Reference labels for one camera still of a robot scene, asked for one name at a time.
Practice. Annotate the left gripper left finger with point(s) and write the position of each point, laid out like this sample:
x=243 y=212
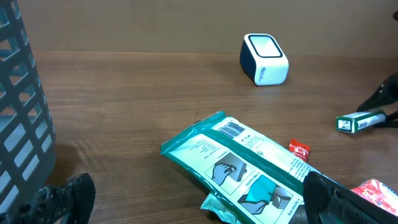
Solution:
x=71 y=203

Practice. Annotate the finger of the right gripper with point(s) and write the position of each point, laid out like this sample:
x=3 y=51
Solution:
x=391 y=120
x=385 y=94

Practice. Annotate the red white packet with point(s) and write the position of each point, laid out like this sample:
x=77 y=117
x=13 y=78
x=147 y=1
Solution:
x=299 y=149

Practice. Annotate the long green white package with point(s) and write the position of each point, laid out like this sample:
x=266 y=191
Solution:
x=255 y=178

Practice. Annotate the light green wipes packet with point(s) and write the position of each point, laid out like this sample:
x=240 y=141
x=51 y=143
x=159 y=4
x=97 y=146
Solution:
x=212 y=204

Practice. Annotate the small green white box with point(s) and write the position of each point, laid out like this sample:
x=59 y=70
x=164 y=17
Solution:
x=354 y=122

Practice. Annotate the white barcode scanner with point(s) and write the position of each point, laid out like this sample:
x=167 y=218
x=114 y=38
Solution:
x=263 y=60

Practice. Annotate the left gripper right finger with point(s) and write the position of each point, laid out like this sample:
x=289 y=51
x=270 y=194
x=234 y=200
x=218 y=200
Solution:
x=327 y=201

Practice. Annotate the grey plastic mesh basket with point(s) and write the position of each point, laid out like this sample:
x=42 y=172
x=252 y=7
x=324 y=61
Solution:
x=27 y=130

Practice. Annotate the red white tissue pack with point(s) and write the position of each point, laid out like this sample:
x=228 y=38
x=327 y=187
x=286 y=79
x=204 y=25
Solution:
x=379 y=194

